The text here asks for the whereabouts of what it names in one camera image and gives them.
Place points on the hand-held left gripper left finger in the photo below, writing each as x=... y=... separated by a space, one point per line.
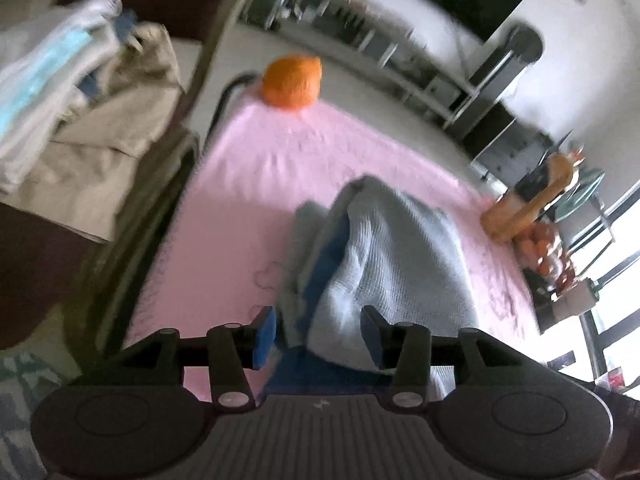
x=264 y=337

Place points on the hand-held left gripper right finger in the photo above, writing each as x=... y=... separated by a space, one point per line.
x=375 y=337

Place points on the blue and light grey knitted garment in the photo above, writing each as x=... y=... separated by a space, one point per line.
x=395 y=260

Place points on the white and light blue clothes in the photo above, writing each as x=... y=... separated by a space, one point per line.
x=35 y=75

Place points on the pink blanket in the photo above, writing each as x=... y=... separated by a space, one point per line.
x=260 y=170

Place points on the dark brown chair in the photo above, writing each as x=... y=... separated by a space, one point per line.
x=150 y=195

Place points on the orange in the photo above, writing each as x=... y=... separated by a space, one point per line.
x=541 y=239
x=547 y=266

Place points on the dark fruit box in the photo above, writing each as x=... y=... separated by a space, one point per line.
x=570 y=300

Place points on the orange plush toy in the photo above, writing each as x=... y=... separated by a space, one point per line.
x=530 y=202

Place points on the dark low cabinet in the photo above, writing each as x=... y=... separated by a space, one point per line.
x=487 y=127

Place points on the patterned rug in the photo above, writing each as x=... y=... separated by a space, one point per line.
x=20 y=410

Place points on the orange round pillow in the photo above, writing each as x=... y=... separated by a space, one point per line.
x=291 y=82

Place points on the round glass side table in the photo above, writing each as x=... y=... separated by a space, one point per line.
x=585 y=190

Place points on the beige garment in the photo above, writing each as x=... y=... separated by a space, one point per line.
x=110 y=130

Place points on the white open shelf unit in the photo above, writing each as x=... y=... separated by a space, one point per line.
x=400 y=55

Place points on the dark blue cloth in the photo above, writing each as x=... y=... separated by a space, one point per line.
x=122 y=27

